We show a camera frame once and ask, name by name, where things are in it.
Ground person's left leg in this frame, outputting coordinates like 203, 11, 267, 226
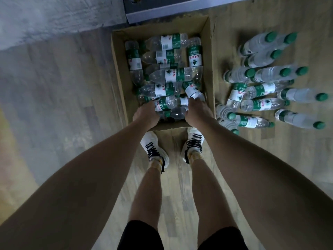
128, 164, 163, 231

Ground person's black shorts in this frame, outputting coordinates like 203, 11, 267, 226
117, 220, 249, 250

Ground person's leg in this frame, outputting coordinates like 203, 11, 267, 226
128, 164, 163, 231
190, 156, 239, 248

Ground water bottles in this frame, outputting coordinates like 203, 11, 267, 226
214, 31, 329, 136
124, 33, 206, 122

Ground person's right hand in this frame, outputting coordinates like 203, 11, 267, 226
184, 97, 214, 128

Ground person's yellow patterned left sock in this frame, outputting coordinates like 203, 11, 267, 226
150, 158, 165, 172

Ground person's left hand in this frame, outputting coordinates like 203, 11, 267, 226
133, 101, 161, 131

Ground person's right leg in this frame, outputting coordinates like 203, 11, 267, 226
190, 156, 239, 248

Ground person's white right shoe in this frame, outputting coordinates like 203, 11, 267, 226
181, 127, 205, 164

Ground person's right forearm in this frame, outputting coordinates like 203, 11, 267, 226
197, 117, 333, 250

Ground person's white left shoe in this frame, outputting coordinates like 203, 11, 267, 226
140, 131, 170, 174

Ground brown cardboard box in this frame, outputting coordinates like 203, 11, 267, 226
111, 14, 216, 132

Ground person's yellow patterned sock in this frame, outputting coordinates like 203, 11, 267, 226
150, 158, 165, 172
188, 151, 203, 164

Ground person's white shoe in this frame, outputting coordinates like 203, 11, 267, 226
140, 131, 170, 174
181, 127, 205, 164

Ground person's yellow patterned right sock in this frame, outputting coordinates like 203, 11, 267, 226
188, 151, 203, 164

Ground dark grey metal shelf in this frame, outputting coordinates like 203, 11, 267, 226
122, 0, 261, 24

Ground person's left forearm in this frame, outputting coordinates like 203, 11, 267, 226
0, 119, 156, 250

